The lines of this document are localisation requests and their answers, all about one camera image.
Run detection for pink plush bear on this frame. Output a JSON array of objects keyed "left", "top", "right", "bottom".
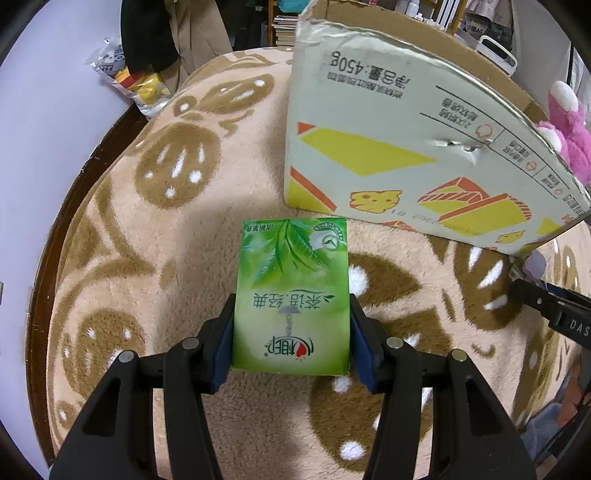
[{"left": 537, "top": 80, "right": 591, "bottom": 187}]

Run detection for green tissue pack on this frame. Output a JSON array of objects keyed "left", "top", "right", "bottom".
[{"left": 232, "top": 217, "right": 349, "bottom": 376}]

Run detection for lilac pad in plastic wrap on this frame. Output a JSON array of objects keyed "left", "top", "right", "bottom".
[{"left": 523, "top": 250, "right": 547, "bottom": 279}]

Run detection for open cardboard box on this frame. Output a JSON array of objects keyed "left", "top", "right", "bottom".
[{"left": 284, "top": 1, "right": 590, "bottom": 255}]

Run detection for white rolling cart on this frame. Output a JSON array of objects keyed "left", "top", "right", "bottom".
[{"left": 476, "top": 35, "right": 518, "bottom": 77}]

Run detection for plastic bag with toys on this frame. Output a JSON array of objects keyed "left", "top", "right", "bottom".
[{"left": 86, "top": 36, "right": 171, "bottom": 120}]

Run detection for stack of books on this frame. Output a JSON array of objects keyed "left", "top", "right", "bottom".
[{"left": 271, "top": 15, "right": 297, "bottom": 47}]

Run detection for beige hanging trousers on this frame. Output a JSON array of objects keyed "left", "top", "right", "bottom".
[{"left": 161, "top": 0, "right": 232, "bottom": 94}]

